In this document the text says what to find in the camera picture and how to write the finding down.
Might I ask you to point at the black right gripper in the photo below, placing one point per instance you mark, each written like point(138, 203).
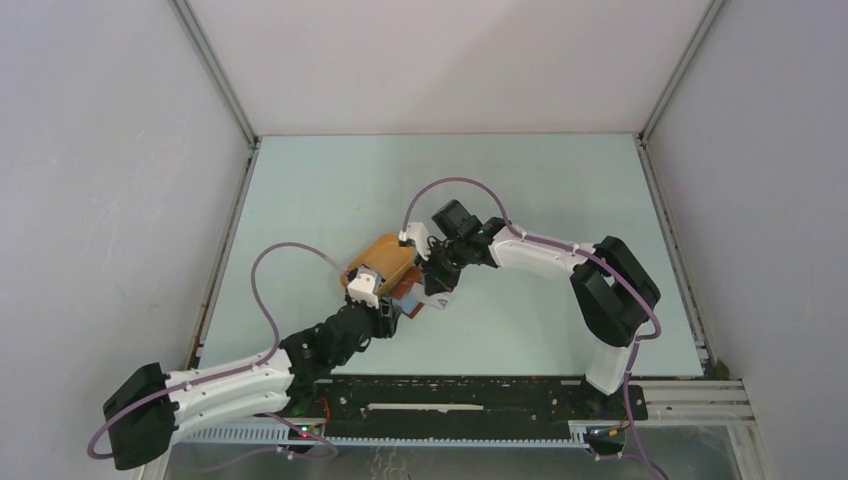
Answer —
point(436, 279)

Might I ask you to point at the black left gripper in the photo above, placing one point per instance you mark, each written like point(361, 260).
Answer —
point(385, 325)

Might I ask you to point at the white striped credit cards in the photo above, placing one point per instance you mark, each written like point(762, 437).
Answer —
point(434, 301)

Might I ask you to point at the brown leather card holder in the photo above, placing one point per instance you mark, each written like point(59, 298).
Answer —
point(411, 276)

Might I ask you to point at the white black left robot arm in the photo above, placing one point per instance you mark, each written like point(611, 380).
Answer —
point(153, 409)

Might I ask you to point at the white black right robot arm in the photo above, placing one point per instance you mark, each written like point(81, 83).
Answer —
point(615, 294)

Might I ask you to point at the orange plastic tray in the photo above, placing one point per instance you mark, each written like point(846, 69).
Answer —
point(387, 257)

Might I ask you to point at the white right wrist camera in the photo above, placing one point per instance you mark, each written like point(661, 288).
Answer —
point(416, 234)

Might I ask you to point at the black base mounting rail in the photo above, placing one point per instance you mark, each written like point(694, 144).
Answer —
point(462, 408)

